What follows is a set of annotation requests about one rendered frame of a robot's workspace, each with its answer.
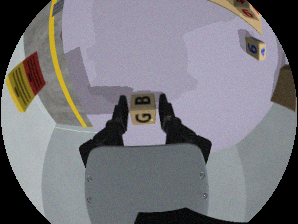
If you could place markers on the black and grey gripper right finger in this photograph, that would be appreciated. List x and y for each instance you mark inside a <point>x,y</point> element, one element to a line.
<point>173,125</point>

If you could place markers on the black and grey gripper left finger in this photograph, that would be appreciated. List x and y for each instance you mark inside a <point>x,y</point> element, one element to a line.
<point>111,135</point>

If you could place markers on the tan flat mat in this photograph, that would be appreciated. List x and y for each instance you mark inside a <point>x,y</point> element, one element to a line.
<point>229,5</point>

